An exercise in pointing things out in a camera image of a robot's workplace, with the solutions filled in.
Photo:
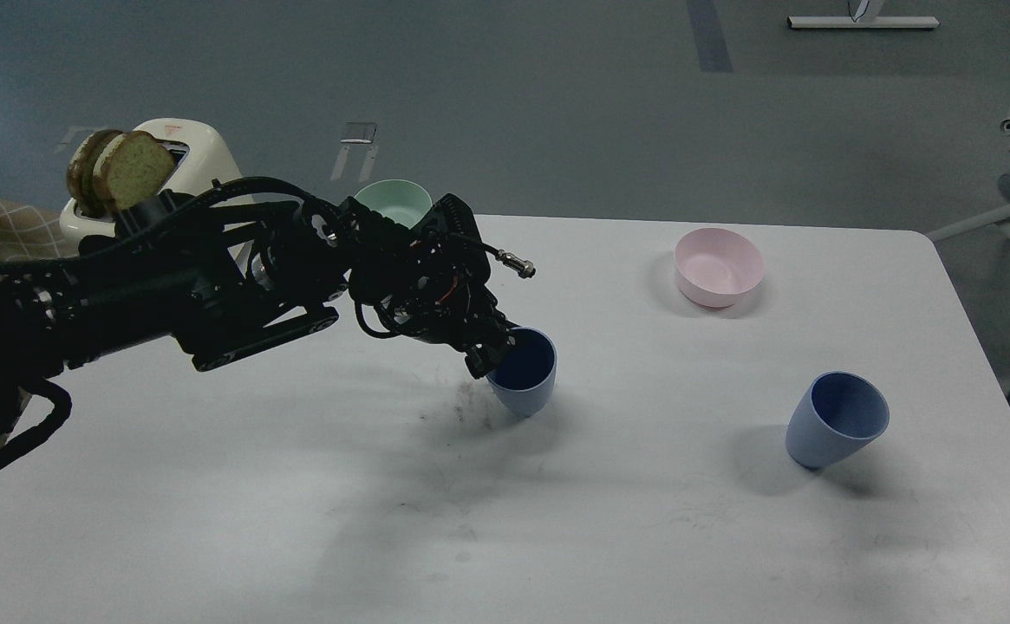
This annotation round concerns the green bowl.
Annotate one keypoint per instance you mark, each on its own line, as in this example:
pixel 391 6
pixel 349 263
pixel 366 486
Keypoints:
pixel 402 201

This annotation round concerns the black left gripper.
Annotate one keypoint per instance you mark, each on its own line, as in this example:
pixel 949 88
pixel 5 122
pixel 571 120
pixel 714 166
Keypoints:
pixel 430 281

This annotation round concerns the blue cup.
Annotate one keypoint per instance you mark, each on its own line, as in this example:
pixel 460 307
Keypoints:
pixel 839 415
pixel 524 381

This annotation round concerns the white table base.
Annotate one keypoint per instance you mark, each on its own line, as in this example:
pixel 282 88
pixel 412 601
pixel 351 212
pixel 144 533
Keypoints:
pixel 863 15

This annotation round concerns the toast slice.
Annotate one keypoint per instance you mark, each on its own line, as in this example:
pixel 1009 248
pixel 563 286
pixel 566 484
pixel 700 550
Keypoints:
pixel 131 168
pixel 80 171

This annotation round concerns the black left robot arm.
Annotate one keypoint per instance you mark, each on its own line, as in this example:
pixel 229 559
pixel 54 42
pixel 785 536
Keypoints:
pixel 237 270

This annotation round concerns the pink bowl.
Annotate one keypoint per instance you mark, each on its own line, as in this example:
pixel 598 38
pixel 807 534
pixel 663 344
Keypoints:
pixel 716 267

